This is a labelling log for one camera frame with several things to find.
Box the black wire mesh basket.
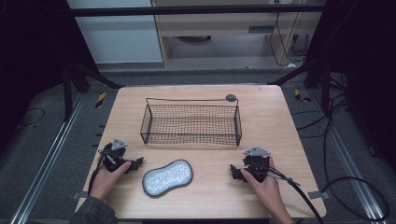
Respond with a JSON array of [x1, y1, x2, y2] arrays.
[[139, 93, 244, 147]]

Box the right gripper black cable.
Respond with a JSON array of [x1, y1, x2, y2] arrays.
[[255, 161, 325, 224]]

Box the person's left hand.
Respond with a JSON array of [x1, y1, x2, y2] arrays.
[[89, 161, 133, 202]]

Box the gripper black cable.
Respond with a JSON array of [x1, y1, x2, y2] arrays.
[[255, 161, 325, 224], [87, 149, 113, 197]]

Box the thin black floor cable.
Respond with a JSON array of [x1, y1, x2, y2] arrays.
[[19, 107, 46, 127]]

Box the black metal frame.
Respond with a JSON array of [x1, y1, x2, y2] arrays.
[[61, 4, 332, 122]]

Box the yellow and black tape strip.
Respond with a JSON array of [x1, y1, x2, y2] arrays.
[[294, 89, 312, 104], [94, 91, 107, 109]]

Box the white cabinet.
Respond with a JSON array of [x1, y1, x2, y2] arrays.
[[66, 0, 164, 65]]

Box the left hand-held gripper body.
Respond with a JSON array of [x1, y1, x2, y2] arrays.
[[100, 137, 133, 174]]

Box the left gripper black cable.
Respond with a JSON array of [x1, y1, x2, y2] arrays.
[[87, 149, 113, 197]]

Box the grey peanut-shaped sponge pad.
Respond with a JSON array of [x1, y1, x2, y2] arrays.
[[141, 159, 194, 199]]

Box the aluminium floor rail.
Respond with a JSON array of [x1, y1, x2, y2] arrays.
[[9, 92, 86, 224], [307, 90, 387, 222]]

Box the black floor cable loop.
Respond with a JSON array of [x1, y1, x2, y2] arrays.
[[320, 175, 390, 222]]

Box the hanging black cables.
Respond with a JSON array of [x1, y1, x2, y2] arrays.
[[268, 11, 311, 67]]

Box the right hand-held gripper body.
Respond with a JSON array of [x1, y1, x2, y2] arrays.
[[242, 146, 272, 184]]

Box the person's right hand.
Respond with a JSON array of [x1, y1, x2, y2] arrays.
[[240, 156, 286, 210]]

